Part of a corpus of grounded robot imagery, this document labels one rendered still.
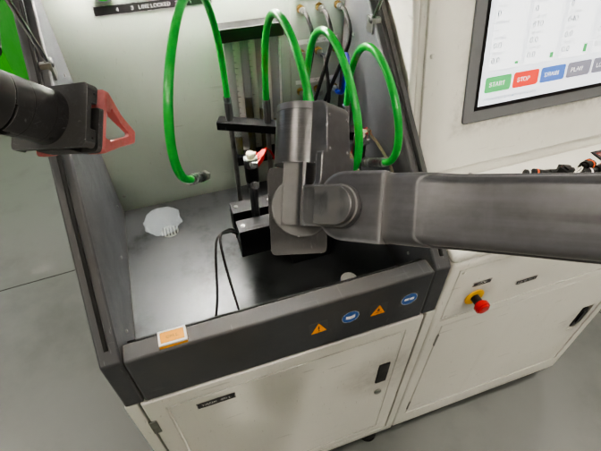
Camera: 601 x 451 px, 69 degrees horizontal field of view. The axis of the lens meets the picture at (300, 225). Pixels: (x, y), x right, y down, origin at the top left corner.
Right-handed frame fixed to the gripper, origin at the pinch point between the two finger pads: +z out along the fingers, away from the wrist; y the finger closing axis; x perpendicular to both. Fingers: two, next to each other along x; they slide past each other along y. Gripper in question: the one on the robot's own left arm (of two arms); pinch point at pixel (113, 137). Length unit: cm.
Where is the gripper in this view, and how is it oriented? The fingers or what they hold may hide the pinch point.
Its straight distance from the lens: 59.6
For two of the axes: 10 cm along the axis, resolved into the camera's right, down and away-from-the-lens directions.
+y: -9.4, -0.1, 3.3
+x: -0.3, 10.0, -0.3
